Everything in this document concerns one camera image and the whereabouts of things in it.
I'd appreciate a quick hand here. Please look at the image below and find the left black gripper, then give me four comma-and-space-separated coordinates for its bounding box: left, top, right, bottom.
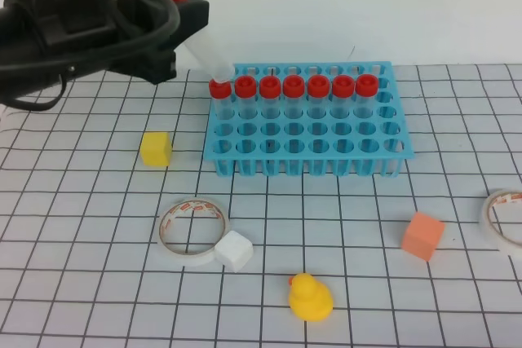
36, 0, 210, 85

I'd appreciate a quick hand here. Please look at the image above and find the red-capped clear tube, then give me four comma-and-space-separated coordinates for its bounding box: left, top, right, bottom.
183, 25, 235, 82

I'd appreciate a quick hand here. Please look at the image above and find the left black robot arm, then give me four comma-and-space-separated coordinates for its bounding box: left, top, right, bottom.
1, 0, 210, 112

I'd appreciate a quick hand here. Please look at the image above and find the blue test tube rack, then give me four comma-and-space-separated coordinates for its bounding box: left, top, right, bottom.
204, 61, 414, 177

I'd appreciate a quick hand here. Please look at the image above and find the white black-grid cloth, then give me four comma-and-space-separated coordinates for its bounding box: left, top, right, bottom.
1, 64, 521, 347

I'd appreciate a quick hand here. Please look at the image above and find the yellow foam cube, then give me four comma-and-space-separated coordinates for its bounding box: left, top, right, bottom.
139, 131, 172, 167

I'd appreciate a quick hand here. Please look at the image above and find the white foam cube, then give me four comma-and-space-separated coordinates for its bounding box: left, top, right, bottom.
214, 231, 254, 272

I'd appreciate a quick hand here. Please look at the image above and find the yellow rubber duck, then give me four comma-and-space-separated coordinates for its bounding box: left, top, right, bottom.
288, 273, 334, 322

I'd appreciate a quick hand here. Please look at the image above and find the orange foam cube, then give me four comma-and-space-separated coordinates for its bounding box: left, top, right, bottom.
401, 212, 445, 262

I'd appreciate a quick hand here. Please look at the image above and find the right white tape roll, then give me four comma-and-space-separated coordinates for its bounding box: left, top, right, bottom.
478, 189, 521, 260

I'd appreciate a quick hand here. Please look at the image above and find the black camera cable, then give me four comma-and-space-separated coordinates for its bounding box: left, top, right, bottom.
0, 0, 183, 112

